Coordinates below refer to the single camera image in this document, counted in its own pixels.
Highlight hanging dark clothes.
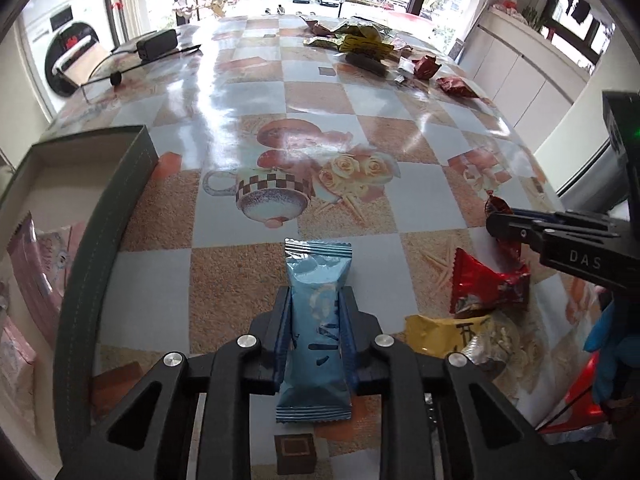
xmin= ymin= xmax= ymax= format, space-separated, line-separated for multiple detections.
xmin=547 ymin=0 xmax=616 ymax=26

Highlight yellow snack packet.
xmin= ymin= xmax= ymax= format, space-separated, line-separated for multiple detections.
xmin=404 ymin=312 xmax=521 ymax=376

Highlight person's right hand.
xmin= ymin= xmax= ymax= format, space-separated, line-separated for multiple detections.
xmin=584 ymin=300 xmax=623 ymax=403

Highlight small red snack packet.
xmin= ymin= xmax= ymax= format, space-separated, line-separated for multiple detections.
xmin=412 ymin=54 xmax=441 ymax=81

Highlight pink snack packet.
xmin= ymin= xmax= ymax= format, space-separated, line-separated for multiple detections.
xmin=0 ymin=280 xmax=38 ymax=436
xmin=7 ymin=212 xmax=88 ymax=348

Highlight pink plastic basin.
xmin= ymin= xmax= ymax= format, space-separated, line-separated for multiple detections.
xmin=385 ymin=9 xmax=436 ymax=23

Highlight dark green cardboard box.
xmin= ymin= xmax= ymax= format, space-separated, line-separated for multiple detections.
xmin=0 ymin=124 xmax=160 ymax=441

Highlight black power adapter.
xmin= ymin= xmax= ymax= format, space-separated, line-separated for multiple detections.
xmin=136 ymin=29 xmax=180 ymax=61

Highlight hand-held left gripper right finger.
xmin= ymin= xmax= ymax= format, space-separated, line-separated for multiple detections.
xmin=337 ymin=285 xmax=576 ymax=480

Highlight small dark brown box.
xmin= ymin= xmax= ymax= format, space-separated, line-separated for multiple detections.
xmin=275 ymin=432 xmax=318 ymax=476

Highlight black device with cable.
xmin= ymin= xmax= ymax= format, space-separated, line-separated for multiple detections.
xmin=80 ymin=42 xmax=203 ymax=92

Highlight pink flower ornament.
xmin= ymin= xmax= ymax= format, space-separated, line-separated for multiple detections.
xmin=171 ymin=0 xmax=198 ymax=23

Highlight pile of mixed snack bags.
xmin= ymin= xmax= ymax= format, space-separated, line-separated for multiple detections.
xmin=300 ymin=14 xmax=415 ymax=78

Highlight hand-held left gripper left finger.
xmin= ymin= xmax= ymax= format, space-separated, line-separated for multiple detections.
xmin=57 ymin=285 xmax=293 ymax=480

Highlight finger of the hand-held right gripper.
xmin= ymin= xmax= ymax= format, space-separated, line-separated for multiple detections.
xmin=486 ymin=210 xmax=547 ymax=252
xmin=510 ymin=207 xmax=617 ymax=233

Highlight blue snack packet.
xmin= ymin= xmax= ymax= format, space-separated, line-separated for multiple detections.
xmin=275 ymin=239 xmax=353 ymax=423

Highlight shiny red snack packet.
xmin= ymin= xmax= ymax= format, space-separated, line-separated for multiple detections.
xmin=484 ymin=192 xmax=525 ymax=263

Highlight dark red snack packet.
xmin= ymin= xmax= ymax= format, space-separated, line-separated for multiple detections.
xmin=435 ymin=75 xmax=481 ymax=99

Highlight white washing machine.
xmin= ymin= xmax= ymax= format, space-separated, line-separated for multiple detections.
xmin=20 ymin=0 xmax=126 ymax=111

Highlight large red snack packet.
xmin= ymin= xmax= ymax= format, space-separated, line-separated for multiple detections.
xmin=449 ymin=247 xmax=532 ymax=317

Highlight white low cabinet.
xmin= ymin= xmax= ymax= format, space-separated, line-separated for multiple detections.
xmin=457 ymin=5 xmax=593 ymax=151

